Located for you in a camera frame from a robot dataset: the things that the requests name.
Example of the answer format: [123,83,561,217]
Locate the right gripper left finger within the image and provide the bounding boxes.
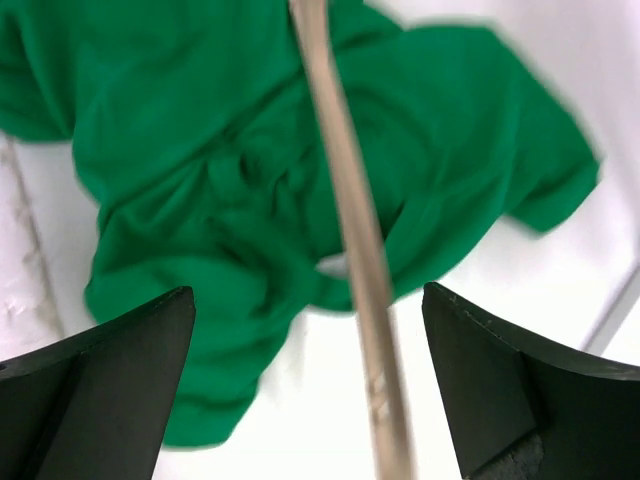
[1,287,195,480]

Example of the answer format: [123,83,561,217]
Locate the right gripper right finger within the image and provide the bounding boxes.
[422,282,639,480]

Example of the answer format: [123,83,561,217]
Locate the beige plastic hanger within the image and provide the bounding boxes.
[289,1,415,480]

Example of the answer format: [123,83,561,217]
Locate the green t shirt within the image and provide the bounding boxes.
[1,1,599,448]

